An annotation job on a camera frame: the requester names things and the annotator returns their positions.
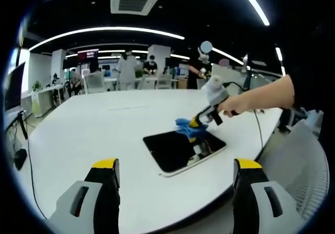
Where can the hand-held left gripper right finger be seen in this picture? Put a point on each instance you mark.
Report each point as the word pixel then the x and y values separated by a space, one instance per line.
pixel 261 207

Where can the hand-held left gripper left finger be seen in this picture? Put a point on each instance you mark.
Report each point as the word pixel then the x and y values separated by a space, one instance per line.
pixel 83 207

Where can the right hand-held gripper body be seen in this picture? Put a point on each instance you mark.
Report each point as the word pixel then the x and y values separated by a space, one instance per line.
pixel 216 92

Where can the blue cleaning cloth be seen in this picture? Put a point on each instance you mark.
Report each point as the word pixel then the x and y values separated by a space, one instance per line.
pixel 183 124

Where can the person's right hand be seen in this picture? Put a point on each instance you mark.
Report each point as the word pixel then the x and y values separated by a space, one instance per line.
pixel 236 104

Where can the white partition board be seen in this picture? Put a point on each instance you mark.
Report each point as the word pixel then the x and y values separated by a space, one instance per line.
pixel 230 73

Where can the straight ceiling light strip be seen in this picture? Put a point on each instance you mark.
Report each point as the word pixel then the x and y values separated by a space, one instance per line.
pixel 226 55
pixel 254 3

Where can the grey metal stand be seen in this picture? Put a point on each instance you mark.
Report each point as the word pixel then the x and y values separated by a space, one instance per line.
pixel 245 64

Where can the white background office chair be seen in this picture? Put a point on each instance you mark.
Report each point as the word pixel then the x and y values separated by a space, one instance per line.
pixel 164 81
pixel 94 83

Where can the white mesh office chair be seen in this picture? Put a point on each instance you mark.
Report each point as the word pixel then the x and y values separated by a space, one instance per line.
pixel 295 160

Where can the black computer mouse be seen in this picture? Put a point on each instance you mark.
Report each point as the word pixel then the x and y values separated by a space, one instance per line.
pixel 20 158

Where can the white office desk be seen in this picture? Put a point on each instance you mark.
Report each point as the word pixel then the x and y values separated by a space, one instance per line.
pixel 43 100

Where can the ceiling air conditioner vent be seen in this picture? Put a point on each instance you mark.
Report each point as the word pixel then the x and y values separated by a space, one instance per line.
pixel 134 3

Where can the long curved ceiling light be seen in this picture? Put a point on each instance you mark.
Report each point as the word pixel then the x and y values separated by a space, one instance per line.
pixel 104 29

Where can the green potted plant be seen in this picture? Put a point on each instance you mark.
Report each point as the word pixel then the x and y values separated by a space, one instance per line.
pixel 37 86

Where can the black computer monitor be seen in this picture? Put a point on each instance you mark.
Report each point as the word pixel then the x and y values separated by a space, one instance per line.
pixel 14 87

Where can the red wall screen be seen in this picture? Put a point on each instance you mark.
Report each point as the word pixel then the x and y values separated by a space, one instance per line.
pixel 88 55

